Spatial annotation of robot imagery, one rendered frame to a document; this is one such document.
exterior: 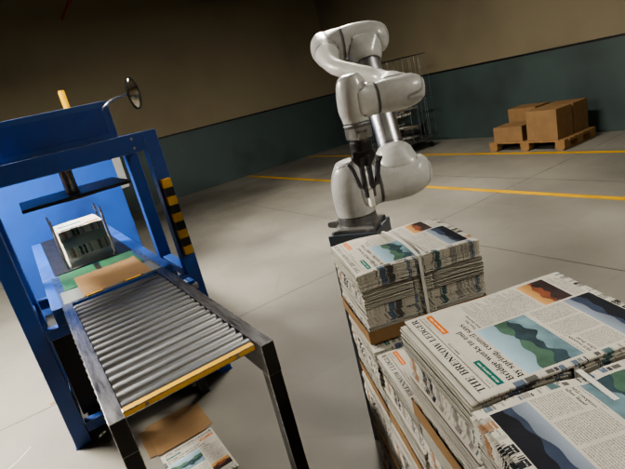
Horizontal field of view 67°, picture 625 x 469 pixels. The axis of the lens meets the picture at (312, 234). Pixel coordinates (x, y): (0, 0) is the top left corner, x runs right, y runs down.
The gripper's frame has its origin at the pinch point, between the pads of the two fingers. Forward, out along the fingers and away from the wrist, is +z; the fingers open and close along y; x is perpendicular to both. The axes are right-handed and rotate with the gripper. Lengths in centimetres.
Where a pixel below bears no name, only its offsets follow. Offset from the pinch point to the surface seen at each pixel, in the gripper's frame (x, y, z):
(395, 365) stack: -49, -16, 33
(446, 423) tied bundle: -87, -19, 22
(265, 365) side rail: -11, -51, 44
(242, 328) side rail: 6, -56, 37
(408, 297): -37.1, -5.3, 21.8
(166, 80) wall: 910, -120, -117
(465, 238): -34.7, 15.4, 10.4
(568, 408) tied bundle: -105, -8, 10
